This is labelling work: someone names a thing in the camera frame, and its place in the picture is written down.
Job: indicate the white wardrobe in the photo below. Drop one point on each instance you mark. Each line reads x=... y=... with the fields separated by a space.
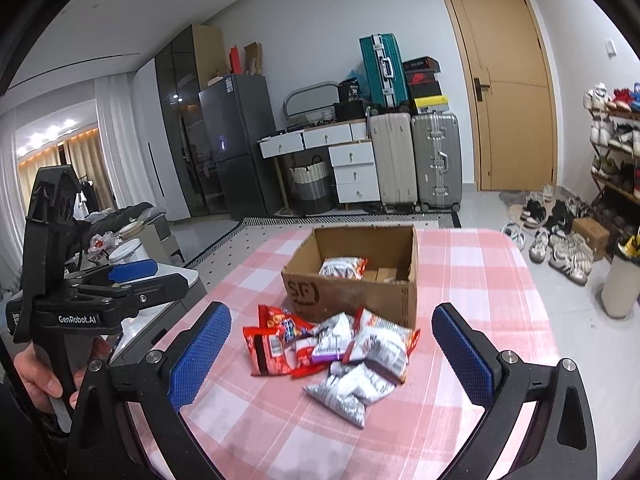
x=150 y=135

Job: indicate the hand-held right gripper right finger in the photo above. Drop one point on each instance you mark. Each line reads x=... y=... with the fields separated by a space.
x=462 y=355

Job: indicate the white drawer desk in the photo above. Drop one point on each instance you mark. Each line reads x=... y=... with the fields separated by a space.
x=352 y=170

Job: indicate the grey door mat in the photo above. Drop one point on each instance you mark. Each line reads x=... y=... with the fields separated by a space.
x=510 y=200

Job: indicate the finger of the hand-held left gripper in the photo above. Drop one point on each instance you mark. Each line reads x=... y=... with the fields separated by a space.
x=132 y=271
x=150 y=292

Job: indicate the rows of shoes on rack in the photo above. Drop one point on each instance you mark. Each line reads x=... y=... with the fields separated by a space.
x=607 y=132

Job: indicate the red packet black barcode panel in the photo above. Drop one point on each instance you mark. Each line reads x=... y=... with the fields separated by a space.
x=265 y=355

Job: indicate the brown cardboard box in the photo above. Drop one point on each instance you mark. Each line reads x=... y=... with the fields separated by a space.
x=380 y=297

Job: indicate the beige trash bin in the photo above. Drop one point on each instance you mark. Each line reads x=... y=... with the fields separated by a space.
x=620 y=290

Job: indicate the black printed bag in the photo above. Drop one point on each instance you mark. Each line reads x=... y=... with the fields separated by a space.
x=350 y=91

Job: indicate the pink plaid tablecloth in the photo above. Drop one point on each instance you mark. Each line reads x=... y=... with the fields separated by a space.
x=475 y=270

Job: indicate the white curtain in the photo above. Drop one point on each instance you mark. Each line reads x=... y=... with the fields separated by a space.
x=115 y=150

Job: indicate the black storage box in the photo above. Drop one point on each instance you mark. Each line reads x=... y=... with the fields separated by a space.
x=350 y=110

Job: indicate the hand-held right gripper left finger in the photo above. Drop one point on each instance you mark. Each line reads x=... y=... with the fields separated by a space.
x=200 y=355

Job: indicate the beige suitcase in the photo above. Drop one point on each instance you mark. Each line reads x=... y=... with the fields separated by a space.
x=395 y=160

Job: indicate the white round container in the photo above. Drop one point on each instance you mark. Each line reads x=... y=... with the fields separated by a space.
x=127 y=252

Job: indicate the dark sofa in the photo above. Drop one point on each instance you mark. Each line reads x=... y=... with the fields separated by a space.
x=130 y=210

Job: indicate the dark glass cabinet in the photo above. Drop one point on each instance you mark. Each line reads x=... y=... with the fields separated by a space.
x=180 y=110

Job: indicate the grey refrigerator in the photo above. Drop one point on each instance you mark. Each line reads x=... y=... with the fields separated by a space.
x=240 y=150

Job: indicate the red black shoe box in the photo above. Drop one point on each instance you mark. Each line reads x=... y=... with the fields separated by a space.
x=422 y=78

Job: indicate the brown paper bag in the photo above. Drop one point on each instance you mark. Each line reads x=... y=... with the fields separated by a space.
x=253 y=59

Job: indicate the wooden shoe rack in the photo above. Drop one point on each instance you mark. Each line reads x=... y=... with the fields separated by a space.
x=617 y=116

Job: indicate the purple silver snack packet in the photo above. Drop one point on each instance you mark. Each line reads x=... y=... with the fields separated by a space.
x=327 y=342

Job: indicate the woven laundry basket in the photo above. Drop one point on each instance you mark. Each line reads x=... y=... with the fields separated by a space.
x=310 y=187

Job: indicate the hanging clothes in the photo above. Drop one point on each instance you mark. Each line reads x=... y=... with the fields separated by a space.
x=90 y=200

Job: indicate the teal suitcase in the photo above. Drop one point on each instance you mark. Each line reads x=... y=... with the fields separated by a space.
x=382 y=70

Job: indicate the silver suitcase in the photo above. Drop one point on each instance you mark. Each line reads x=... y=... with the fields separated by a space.
x=435 y=160

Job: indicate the beige curtain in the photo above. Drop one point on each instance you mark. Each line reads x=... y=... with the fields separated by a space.
x=85 y=160

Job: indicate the wooden door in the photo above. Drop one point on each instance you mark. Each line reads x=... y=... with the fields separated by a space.
x=510 y=135

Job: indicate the pile of shoes on floor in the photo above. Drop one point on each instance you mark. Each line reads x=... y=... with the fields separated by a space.
x=567 y=255

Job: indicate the small red white packet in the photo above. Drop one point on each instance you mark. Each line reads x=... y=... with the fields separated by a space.
x=305 y=360

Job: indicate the oval mirror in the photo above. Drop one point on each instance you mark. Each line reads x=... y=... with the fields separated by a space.
x=310 y=100

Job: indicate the white red chips packet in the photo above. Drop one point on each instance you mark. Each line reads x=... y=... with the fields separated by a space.
x=342 y=267
x=380 y=350

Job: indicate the red paper bag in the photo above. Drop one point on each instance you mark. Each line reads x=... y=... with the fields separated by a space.
x=236 y=60

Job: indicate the person's left hand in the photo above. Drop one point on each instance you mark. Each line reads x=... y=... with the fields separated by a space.
x=35 y=375

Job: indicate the small plain cardboard box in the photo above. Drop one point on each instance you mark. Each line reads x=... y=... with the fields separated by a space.
x=590 y=235

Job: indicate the tall cardboard panel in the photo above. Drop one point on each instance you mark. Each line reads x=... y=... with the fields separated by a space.
x=207 y=55

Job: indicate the red packet colourful print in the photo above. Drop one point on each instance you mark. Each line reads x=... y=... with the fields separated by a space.
x=280 y=320

